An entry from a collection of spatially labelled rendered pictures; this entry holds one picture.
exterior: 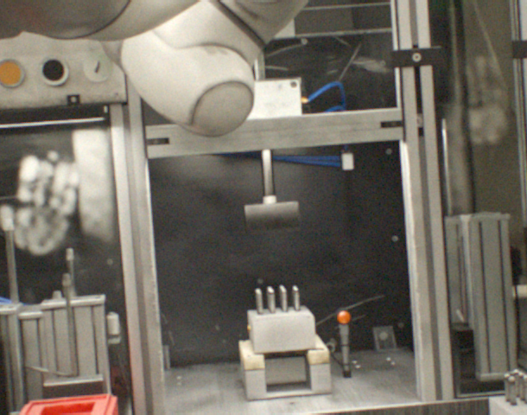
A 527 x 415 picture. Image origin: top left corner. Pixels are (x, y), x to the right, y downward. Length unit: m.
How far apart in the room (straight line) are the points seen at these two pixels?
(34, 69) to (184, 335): 0.66
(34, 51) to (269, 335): 0.55
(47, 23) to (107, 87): 0.87
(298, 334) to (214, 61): 0.66
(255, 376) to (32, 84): 0.55
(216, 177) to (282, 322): 0.39
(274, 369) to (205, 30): 0.75
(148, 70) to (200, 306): 0.88
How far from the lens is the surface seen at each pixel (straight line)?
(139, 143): 1.53
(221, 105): 1.13
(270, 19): 1.16
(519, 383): 1.52
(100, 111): 1.49
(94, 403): 1.53
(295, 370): 1.76
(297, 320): 1.68
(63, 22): 0.67
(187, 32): 1.15
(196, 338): 1.99
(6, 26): 0.67
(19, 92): 1.54
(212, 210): 1.96
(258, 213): 1.72
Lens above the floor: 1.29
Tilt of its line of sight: 3 degrees down
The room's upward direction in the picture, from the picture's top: 4 degrees counter-clockwise
